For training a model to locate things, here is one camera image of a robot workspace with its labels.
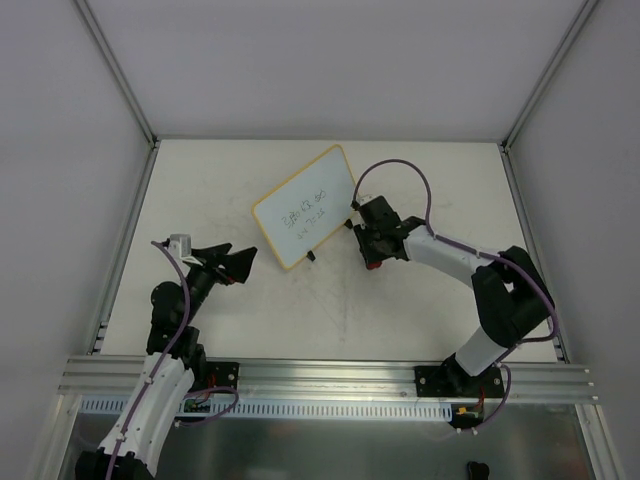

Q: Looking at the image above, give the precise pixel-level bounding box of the aluminium frame post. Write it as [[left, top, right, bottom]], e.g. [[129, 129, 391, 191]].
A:
[[501, 0, 601, 151], [74, 0, 160, 146]]

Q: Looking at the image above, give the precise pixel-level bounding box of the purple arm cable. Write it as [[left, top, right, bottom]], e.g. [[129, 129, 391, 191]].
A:
[[352, 158, 559, 441], [102, 239, 239, 480]]

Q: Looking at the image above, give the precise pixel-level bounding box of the left aluminium frame post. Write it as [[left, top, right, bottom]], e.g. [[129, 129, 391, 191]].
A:
[[74, 0, 160, 146]]

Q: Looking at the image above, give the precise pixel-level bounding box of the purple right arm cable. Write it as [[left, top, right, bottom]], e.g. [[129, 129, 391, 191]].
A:
[[352, 158, 559, 441]]

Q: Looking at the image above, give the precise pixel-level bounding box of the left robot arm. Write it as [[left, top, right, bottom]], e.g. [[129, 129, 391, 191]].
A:
[[74, 234, 258, 479]]

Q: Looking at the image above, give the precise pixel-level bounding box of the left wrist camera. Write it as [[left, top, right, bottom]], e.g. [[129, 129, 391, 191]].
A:
[[167, 234, 191, 259]]

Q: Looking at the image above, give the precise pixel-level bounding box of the right aluminium frame post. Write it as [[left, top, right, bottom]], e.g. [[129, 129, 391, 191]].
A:
[[501, 0, 601, 151]]

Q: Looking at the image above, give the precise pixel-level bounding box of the yellow framed whiteboard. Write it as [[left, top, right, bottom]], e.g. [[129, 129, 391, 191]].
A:
[[251, 144, 355, 270]]

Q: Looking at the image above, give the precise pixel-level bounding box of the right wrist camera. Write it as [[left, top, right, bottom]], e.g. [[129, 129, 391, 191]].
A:
[[356, 194, 375, 205]]

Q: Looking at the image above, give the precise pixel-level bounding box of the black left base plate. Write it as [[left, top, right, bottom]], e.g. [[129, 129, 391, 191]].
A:
[[191, 360, 240, 392]]

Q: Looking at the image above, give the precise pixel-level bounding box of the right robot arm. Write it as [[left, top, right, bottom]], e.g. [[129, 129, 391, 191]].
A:
[[352, 196, 556, 396]]

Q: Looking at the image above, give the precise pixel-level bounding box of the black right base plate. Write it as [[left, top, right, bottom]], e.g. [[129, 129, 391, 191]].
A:
[[413, 364, 505, 399]]

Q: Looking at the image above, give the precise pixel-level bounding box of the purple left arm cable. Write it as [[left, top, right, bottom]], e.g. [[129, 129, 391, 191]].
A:
[[102, 239, 239, 480]]

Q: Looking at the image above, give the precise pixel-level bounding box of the black object at bottom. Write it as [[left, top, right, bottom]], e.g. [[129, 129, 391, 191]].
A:
[[467, 461, 490, 480]]

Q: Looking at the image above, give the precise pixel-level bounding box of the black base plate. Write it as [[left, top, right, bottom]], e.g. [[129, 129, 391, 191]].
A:
[[413, 364, 505, 399], [191, 360, 240, 392]]

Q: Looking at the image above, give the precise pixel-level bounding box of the aluminium mounting rail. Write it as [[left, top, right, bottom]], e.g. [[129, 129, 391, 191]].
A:
[[57, 355, 600, 404]]

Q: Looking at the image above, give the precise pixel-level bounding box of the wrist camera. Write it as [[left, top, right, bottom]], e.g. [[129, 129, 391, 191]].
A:
[[167, 234, 191, 259], [356, 194, 375, 205]]

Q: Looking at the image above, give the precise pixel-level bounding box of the white slotted cable duct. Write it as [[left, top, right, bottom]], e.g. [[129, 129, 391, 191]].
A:
[[79, 395, 453, 423]]

